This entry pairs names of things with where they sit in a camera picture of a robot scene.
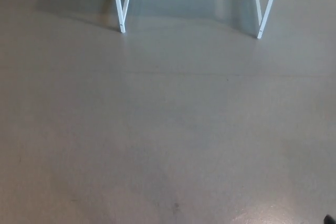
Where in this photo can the white table with metal legs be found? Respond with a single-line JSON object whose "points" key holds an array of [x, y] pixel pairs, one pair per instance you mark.
{"points": [[121, 11]]}

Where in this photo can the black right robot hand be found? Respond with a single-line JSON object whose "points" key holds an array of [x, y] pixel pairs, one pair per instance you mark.
{"points": [[330, 220]]}

